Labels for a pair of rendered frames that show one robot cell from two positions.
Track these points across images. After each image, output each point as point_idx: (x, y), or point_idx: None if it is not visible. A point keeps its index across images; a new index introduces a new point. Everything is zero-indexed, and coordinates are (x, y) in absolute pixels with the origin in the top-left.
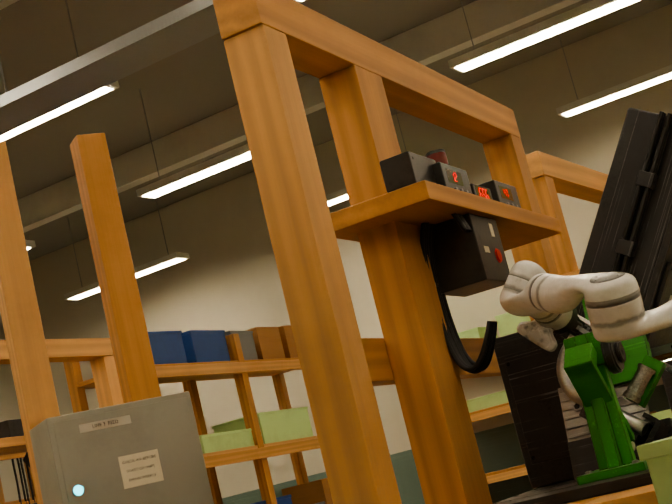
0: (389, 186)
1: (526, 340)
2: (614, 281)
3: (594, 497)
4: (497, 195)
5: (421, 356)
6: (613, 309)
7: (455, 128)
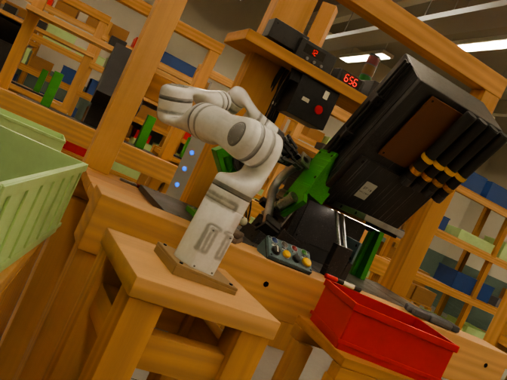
0: (262, 33)
1: None
2: (167, 85)
3: (147, 203)
4: (370, 89)
5: None
6: (159, 99)
7: (433, 62)
